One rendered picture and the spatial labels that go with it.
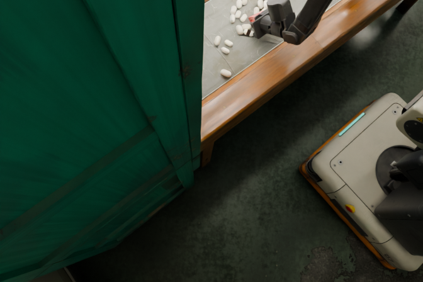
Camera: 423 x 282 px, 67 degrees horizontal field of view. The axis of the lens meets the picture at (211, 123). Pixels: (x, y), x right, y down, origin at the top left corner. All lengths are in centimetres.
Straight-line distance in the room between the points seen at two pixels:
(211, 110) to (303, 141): 95
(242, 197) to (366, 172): 63
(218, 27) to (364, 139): 93
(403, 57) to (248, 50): 138
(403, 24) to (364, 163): 113
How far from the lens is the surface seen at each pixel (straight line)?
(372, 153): 173
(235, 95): 108
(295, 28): 101
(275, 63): 115
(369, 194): 169
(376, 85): 220
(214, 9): 126
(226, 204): 177
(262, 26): 114
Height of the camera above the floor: 176
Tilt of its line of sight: 74 degrees down
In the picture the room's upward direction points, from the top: 8 degrees clockwise
